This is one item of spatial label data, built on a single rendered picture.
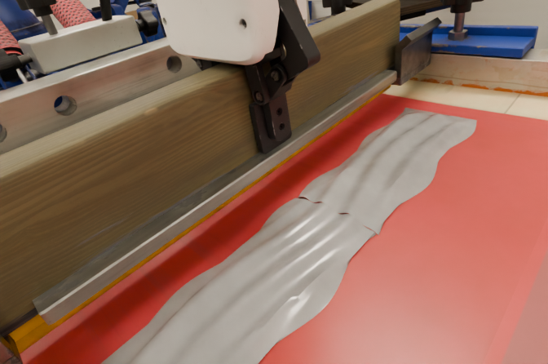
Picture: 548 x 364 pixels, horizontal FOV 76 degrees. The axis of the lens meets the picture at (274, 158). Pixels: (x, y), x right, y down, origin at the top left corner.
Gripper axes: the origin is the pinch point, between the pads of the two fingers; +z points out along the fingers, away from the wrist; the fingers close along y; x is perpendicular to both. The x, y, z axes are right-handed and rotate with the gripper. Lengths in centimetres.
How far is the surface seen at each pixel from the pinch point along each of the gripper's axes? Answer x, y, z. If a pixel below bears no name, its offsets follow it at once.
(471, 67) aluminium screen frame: 24.8, 7.4, 3.9
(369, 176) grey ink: 3.7, 7.7, 5.2
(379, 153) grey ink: 7.5, 6.4, 5.5
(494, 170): 10.0, 14.4, 6.0
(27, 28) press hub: 3, -76, -4
